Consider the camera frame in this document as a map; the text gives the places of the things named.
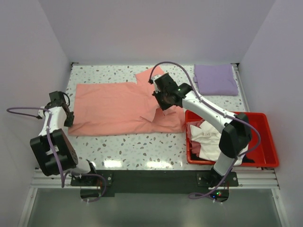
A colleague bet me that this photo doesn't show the red plastic bin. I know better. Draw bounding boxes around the red plastic bin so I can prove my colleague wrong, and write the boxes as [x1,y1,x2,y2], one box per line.
[185,110,279,168]

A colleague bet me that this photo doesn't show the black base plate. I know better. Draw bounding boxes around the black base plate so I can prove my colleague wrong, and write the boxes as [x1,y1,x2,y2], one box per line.
[71,170,239,201]

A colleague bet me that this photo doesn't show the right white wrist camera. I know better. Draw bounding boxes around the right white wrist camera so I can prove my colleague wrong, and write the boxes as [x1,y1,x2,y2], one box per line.
[151,74,162,93]

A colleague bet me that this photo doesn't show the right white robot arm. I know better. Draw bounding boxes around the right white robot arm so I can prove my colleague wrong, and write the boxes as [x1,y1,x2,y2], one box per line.
[148,73,252,186]

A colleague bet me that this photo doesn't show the purple cable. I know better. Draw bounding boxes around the purple cable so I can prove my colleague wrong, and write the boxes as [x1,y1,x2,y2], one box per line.
[6,107,107,203]
[148,61,262,201]

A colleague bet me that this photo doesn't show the white t shirt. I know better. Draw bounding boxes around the white t shirt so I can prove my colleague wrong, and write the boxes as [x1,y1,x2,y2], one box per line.
[190,119,249,165]

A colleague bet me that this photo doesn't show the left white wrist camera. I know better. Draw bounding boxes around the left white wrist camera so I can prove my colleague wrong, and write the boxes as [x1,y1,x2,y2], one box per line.
[37,106,50,120]

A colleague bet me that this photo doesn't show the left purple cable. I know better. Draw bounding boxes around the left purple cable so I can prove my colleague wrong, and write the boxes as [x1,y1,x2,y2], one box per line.
[6,107,107,203]

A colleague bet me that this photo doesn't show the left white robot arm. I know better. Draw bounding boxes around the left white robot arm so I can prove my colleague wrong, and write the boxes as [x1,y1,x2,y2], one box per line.
[30,91,98,185]

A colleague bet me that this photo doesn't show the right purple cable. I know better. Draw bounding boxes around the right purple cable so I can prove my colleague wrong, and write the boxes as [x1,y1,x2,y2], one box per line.
[148,61,262,201]

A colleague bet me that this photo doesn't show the folded purple t shirt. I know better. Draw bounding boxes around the folded purple t shirt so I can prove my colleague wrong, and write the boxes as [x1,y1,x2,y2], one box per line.
[193,64,239,96]

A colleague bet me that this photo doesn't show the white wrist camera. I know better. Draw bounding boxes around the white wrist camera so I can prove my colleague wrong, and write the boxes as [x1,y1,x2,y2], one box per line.
[151,74,162,93]
[37,106,50,120]

